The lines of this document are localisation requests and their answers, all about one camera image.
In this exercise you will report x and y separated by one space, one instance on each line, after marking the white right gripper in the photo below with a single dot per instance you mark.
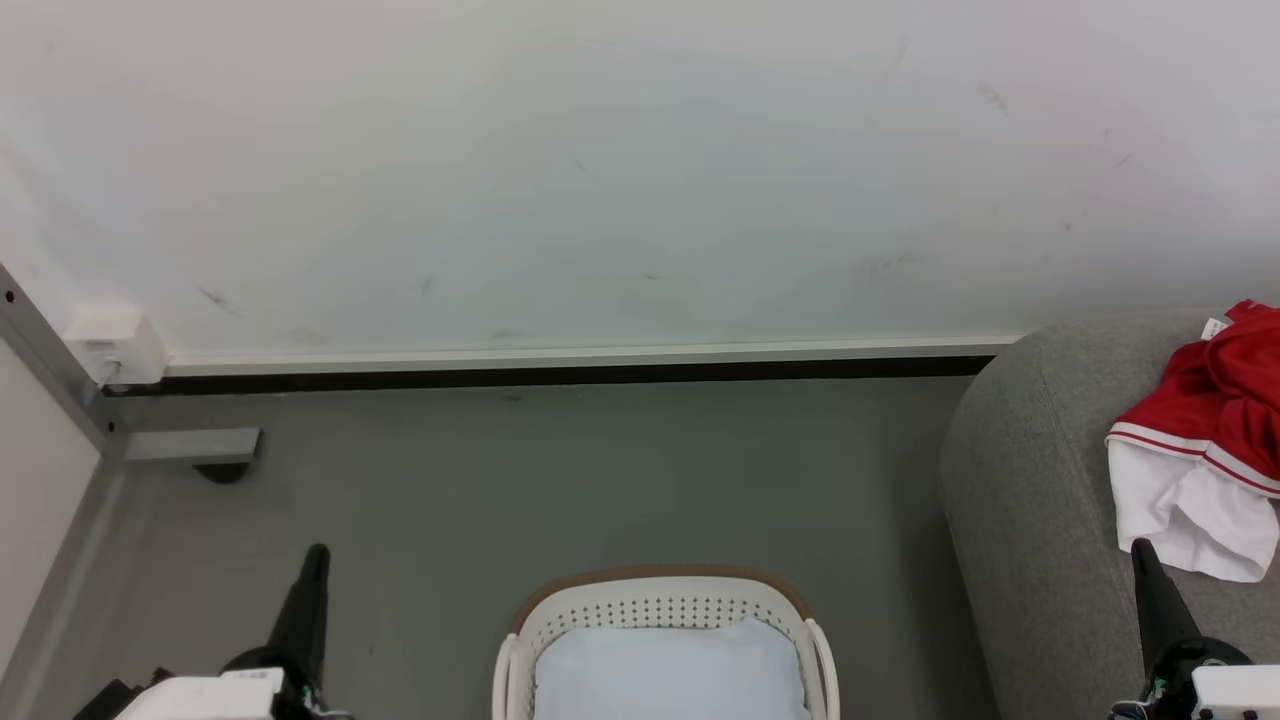
1225 690

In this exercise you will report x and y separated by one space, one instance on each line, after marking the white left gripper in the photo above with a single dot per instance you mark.
210 698

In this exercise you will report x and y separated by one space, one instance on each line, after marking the red and white basketball jersey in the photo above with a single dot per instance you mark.
1220 440

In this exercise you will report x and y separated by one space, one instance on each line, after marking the white perforated laundry basket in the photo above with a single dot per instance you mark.
660 600

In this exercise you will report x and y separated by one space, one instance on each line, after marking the grey fabric sofa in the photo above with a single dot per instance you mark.
1040 500

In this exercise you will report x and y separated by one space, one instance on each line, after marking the light blue folded cloth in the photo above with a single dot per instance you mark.
670 675

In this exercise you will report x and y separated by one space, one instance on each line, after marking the black baseboard strip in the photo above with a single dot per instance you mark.
600 377

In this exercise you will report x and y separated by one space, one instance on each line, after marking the black round frame foot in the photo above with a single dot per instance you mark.
223 473

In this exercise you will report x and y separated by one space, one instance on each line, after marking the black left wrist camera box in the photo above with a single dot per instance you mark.
105 702

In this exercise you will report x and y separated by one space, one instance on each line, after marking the grey metal floor rail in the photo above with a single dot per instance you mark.
60 590

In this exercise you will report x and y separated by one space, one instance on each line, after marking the white wall socket box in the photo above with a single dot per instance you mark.
118 345

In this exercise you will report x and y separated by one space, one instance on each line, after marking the grey metal frame post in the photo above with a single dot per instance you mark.
45 360

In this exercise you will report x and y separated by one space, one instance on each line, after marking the white wall trim strip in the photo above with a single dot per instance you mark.
600 357

